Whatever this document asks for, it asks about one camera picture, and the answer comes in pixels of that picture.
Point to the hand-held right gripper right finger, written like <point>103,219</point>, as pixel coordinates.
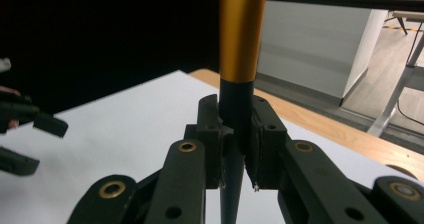
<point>266,144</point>

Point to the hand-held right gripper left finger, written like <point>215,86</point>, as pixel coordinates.
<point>210,130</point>

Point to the dark green brush gold ferrule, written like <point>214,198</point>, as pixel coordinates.
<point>238,34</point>

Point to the white paper sheet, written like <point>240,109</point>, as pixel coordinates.
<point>116,127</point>

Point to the white partition panel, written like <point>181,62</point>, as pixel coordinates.
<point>316,50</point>

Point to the white metal desk leg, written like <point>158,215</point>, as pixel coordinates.
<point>393,100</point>

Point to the black horizontal bar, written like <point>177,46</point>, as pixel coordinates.
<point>333,0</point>

